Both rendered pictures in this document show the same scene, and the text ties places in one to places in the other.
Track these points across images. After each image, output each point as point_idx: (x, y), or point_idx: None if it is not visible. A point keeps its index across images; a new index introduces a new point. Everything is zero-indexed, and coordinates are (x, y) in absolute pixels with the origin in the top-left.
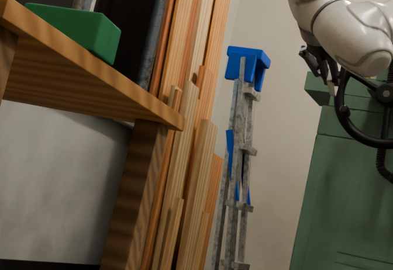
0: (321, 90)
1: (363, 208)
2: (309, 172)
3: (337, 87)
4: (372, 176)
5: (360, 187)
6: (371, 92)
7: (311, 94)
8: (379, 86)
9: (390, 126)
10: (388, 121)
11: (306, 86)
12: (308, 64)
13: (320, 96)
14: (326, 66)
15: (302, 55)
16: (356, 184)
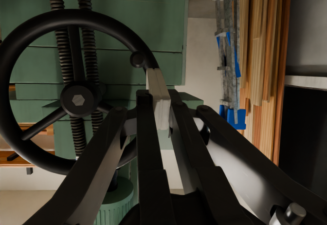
0: (184, 101)
1: None
2: (183, 5)
3: (146, 89)
4: (111, 7)
5: None
6: (123, 104)
7: (194, 97)
8: (93, 111)
9: (101, 70)
10: (86, 65)
11: (201, 103)
12: (253, 149)
13: (185, 96)
14: (177, 145)
15: (318, 205)
16: None
